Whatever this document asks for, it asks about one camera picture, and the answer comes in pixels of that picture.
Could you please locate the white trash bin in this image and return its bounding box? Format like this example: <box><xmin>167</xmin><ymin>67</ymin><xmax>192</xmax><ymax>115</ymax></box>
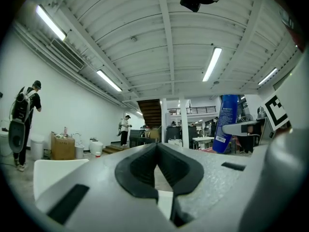
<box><xmin>29</xmin><ymin>134</ymin><xmax>45</xmax><ymax>161</ymax></box>

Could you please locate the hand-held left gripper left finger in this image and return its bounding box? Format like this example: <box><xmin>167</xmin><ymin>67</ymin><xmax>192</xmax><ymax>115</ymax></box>
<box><xmin>36</xmin><ymin>143</ymin><xmax>175</xmax><ymax>232</ymax></box>

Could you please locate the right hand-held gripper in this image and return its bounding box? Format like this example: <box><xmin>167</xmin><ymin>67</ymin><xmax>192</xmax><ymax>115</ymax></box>
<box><xmin>222</xmin><ymin>52</ymin><xmax>309</xmax><ymax>232</ymax></box>

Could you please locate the long ceiling light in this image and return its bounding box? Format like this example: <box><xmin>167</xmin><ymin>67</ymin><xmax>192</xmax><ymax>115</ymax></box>
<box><xmin>96</xmin><ymin>69</ymin><xmax>123</xmax><ymax>92</ymax></box>
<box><xmin>257</xmin><ymin>67</ymin><xmax>278</xmax><ymax>86</ymax></box>
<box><xmin>202</xmin><ymin>47</ymin><xmax>223</xmax><ymax>83</ymax></box>
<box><xmin>35</xmin><ymin>4</ymin><xmax>67</xmax><ymax>42</ymax></box>

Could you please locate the white air vent grille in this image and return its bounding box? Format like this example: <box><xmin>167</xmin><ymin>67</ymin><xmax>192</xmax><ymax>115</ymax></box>
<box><xmin>50</xmin><ymin>38</ymin><xmax>84</xmax><ymax>73</ymax></box>

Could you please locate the brown cardboard box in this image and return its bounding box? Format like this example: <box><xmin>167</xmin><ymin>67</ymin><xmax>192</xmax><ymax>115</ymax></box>
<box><xmin>51</xmin><ymin>131</ymin><xmax>76</xmax><ymax>160</ymax></box>

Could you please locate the blue bottle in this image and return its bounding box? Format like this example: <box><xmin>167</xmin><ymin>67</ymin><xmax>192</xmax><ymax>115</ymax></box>
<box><xmin>212</xmin><ymin>94</ymin><xmax>240</xmax><ymax>154</ymax></box>

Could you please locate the white sink table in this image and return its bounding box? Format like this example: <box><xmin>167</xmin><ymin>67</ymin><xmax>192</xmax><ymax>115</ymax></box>
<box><xmin>192</xmin><ymin>136</ymin><xmax>215</xmax><ymax>150</ymax></box>

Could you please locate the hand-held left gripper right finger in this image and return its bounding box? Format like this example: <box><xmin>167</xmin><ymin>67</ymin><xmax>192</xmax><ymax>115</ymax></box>
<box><xmin>157</xmin><ymin>143</ymin><xmax>253</xmax><ymax>228</ymax></box>

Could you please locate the white toilet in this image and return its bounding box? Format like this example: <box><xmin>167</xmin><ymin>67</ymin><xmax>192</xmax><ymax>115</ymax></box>
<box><xmin>89</xmin><ymin>137</ymin><xmax>104</xmax><ymax>155</ymax></box>
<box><xmin>72</xmin><ymin>131</ymin><xmax>85</xmax><ymax>160</ymax></box>
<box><xmin>0</xmin><ymin>119</ymin><xmax>13</xmax><ymax>157</ymax></box>

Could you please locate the brown wooden staircase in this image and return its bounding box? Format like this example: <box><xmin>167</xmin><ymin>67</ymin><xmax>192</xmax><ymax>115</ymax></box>
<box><xmin>137</xmin><ymin>99</ymin><xmax>162</xmax><ymax>130</ymax></box>

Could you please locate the white pillar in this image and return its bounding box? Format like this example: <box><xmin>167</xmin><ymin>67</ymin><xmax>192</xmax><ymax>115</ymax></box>
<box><xmin>179</xmin><ymin>96</ymin><xmax>190</xmax><ymax>148</ymax></box>

